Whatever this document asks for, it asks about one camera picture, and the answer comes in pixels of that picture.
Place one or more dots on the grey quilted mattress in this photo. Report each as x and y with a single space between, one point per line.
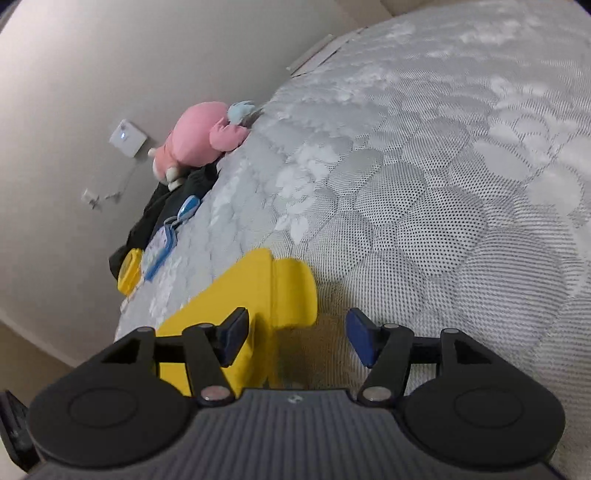
461 184

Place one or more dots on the white wall device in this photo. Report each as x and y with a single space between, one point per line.
128 137

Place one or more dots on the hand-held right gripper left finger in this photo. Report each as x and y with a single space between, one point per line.
233 334

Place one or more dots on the small yellow lidded container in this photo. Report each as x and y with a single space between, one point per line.
129 272

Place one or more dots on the yellow container lid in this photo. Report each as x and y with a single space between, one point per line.
258 286

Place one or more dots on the small light blue plush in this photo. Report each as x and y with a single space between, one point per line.
242 113

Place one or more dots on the pink plush toy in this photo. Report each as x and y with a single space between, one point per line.
194 138

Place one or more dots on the blue floral pouch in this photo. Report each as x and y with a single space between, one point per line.
159 251

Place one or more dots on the white wall socket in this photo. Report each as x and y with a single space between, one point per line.
91 197

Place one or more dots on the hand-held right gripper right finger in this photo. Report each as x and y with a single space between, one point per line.
362 337

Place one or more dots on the dark cloth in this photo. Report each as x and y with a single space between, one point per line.
157 207

